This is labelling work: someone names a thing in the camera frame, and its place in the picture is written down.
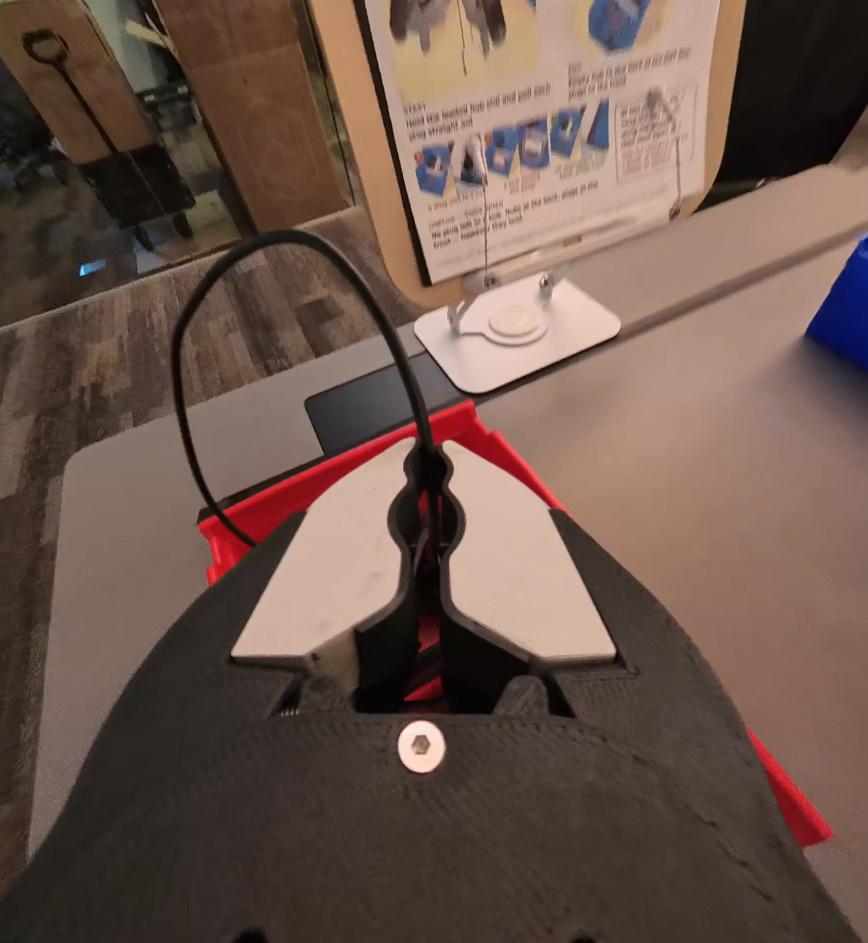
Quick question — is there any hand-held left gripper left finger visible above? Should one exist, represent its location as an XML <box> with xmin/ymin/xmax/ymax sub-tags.
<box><xmin>229</xmin><ymin>438</ymin><xmax>429</xmax><ymax>697</ymax></box>

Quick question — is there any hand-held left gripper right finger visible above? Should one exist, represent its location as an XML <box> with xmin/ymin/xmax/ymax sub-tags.
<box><xmin>437</xmin><ymin>439</ymin><xmax>619</xmax><ymax>714</ymax></box>

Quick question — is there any black rolling case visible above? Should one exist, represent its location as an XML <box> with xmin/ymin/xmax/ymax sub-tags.
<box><xmin>21</xmin><ymin>28</ymin><xmax>197</xmax><ymax>253</ymax></box>

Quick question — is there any wooden board stand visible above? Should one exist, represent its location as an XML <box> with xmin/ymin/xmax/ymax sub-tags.
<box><xmin>308</xmin><ymin>0</ymin><xmax>746</xmax><ymax>310</ymax></box>

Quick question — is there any black mesh office chair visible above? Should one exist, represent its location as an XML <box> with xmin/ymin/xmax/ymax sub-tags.
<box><xmin>714</xmin><ymin>0</ymin><xmax>868</xmax><ymax>185</ymax></box>

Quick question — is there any black usb cable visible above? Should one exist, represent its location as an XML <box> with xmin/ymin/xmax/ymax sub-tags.
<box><xmin>172</xmin><ymin>230</ymin><xmax>442</xmax><ymax>550</ymax></box>

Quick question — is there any red plastic bin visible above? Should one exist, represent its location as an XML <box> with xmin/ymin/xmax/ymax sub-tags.
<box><xmin>198</xmin><ymin>401</ymin><xmax>834</xmax><ymax>848</ymax></box>

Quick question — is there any cardboard box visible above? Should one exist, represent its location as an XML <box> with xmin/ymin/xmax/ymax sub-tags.
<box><xmin>0</xmin><ymin>0</ymin><xmax>155</xmax><ymax>165</ymax></box>
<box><xmin>152</xmin><ymin>0</ymin><xmax>354</xmax><ymax>235</ymax></box>

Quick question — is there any blue plastic bin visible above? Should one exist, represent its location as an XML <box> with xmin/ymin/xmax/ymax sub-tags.
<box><xmin>804</xmin><ymin>221</ymin><xmax>868</xmax><ymax>391</ymax></box>

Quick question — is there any black desk cable cover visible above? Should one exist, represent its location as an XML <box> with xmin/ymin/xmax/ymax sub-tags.
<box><xmin>305</xmin><ymin>361</ymin><xmax>472</xmax><ymax>456</ymax></box>

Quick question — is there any white stand base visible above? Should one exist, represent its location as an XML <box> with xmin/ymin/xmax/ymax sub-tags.
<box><xmin>414</xmin><ymin>271</ymin><xmax>621</xmax><ymax>395</ymax></box>

